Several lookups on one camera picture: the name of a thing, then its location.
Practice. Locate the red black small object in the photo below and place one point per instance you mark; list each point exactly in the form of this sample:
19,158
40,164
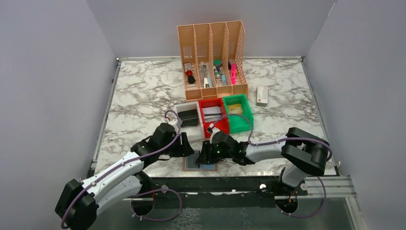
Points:
190,77

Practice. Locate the white plastic bin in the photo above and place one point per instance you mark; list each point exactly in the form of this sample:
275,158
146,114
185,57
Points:
196,132

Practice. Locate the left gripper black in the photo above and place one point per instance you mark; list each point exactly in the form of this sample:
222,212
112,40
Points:
184,149

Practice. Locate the pink highlighter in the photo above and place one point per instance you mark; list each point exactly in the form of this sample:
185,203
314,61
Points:
233,72

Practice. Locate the white red small box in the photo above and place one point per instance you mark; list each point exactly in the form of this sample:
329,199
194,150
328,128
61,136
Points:
262,96

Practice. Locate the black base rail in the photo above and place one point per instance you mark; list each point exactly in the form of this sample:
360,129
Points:
212,192

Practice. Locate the white card stack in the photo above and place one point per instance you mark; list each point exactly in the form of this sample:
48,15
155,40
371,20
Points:
211,114

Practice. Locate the brown leather card holder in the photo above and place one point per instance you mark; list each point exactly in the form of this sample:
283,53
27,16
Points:
189,164

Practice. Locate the red plastic bin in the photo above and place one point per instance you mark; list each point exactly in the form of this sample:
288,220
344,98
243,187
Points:
222,124

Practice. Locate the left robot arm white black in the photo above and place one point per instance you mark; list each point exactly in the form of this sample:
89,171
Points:
82,202

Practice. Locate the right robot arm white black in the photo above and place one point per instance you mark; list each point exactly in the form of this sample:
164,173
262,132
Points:
306,153

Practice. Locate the peach desk file organizer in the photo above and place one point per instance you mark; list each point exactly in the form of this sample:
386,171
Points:
200,45

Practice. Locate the black card stack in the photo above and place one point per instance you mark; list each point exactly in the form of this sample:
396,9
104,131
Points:
189,118

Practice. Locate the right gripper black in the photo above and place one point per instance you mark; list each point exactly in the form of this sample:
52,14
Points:
206,156

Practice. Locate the green plastic bin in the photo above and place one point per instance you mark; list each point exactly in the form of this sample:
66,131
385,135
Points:
241,118

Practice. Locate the teal capped marker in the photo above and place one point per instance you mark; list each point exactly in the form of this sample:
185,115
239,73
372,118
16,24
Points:
218,64

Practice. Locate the blue white marker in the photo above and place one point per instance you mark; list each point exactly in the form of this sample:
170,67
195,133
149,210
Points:
223,79

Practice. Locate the gold card stack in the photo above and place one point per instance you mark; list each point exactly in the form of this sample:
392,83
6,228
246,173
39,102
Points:
235,109

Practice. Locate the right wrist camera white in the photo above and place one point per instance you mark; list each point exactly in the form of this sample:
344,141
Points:
212,129

